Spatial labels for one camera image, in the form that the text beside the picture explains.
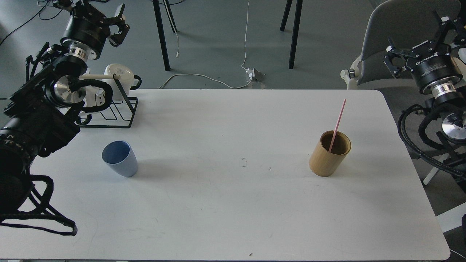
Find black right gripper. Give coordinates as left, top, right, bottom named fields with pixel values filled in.
left=383, top=10, right=466, bottom=94

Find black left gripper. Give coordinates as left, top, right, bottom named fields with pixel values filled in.
left=60, top=4, right=130, bottom=60

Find blue plastic cup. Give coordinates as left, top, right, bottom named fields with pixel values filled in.
left=101, top=140, right=138, bottom=178

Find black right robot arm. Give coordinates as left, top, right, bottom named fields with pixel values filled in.
left=383, top=11, right=465, bottom=188

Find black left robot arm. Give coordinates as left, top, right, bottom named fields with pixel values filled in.
left=0, top=0, right=130, bottom=236

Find grey office chair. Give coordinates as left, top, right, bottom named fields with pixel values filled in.
left=340, top=0, right=466, bottom=233

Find white mug on rack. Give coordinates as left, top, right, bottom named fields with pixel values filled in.
left=80, top=64, right=142, bottom=107

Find black table leg right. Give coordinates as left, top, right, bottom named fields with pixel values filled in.
left=280, top=0, right=303, bottom=70

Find white power strip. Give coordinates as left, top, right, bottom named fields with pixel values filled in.
left=246, top=68, right=263, bottom=82

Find bamboo cylinder holder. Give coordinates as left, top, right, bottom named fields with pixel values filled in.
left=308, top=130, right=351, bottom=177

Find black floor cables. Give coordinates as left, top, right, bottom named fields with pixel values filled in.
left=0, top=0, right=73, bottom=47

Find black wire rack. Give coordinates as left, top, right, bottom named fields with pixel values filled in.
left=75, top=94, right=138, bottom=129

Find white power cable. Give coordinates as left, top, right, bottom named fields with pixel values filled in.
left=159, top=0, right=255, bottom=90

